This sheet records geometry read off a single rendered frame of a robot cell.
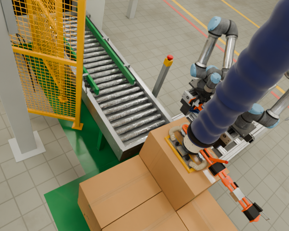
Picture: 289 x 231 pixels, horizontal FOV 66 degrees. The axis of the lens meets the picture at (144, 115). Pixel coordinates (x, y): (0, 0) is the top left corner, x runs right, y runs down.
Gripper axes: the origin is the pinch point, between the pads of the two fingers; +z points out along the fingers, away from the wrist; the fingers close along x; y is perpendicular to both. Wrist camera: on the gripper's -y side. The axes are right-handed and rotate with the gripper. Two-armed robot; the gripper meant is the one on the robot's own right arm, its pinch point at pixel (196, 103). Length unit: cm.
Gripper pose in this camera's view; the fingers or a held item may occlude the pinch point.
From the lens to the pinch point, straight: 202.7
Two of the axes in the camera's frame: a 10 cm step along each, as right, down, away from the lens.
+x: 8.1, -3.0, 5.1
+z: -2.5, 6.1, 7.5
